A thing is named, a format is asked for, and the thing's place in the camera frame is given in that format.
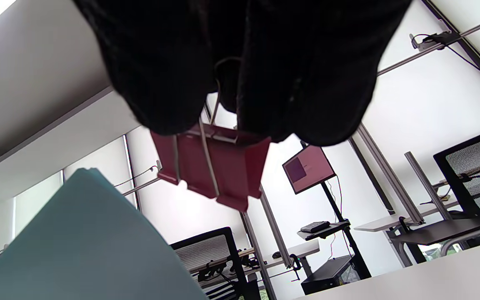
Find dark brown board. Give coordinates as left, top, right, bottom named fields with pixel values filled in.
left=390, top=216, right=480, bottom=246

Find light blue paper sheet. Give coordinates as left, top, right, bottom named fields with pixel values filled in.
left=0, top=167, right=208, bottom=300

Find black office chair with armrests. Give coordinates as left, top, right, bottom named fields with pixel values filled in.
left=433, top=124, right=480, bottom=219

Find monitor with red screen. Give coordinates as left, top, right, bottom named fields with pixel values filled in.
left=282, top=145, right=337, bottom=195

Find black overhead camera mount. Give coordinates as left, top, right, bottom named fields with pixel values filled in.
left=410, top=31, right=461, bottom=52

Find black computer tower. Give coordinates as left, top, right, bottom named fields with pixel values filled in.
left=301, top=255, right=363, bottom=295

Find red binder clip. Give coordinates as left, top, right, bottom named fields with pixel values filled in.
left=150, top=57, right=272, bottom=212

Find small black keyboard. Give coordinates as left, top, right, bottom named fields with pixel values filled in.
left=300, top=221, right=330, bottom=234

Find black mesh office chair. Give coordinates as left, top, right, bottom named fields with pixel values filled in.
left=170, top=227, right=261, bottom=300

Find aluminium profile post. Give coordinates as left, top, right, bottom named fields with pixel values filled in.
left=259, top=185, right=295, bottom=269
left=356, top=124, right=425, bottom=225
left=240, top=210, right=278, bottom=300
left=405, top=152, right=453, bottom=221

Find silver overhead rod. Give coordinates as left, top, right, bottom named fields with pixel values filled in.
left=377, top=15, right=480, bottom=77
left=115, top=165, right=162, bottom=196

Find black monitor stand cart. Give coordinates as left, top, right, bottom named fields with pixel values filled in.
left=297, top=141, right=373, bottom=280

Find black frame beam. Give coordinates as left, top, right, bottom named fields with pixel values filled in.
left=348, top=137, right=395, bottom=215
left=421, top=0, right=480, bottom=100

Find person's right hand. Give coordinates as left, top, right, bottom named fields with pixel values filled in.
left=73, top=0, right=411, bottom=146

